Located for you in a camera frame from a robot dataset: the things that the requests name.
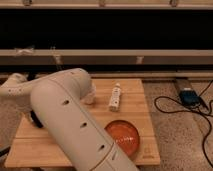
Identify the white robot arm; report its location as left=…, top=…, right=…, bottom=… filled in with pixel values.
left=0, top=68, right=139, bottom=171

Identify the black eraser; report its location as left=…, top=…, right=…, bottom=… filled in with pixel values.
left=30, top=111, right=43, bottom=128

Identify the black cable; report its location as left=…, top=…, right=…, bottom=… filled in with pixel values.
left=153, top=79, right=213, bottom=168

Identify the wooden board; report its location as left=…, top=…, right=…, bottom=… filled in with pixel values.
left=5, top=79, right=160, bottom=168

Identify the white bottle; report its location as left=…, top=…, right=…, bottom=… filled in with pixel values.
left=109, top=83, right=121, bottom=112

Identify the orange plate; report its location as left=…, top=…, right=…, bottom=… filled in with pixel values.
left=105, top=120, right=140, bottom=157

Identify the blue power box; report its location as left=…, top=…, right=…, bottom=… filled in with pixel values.
left=179, top=89, right=199, bottom=106

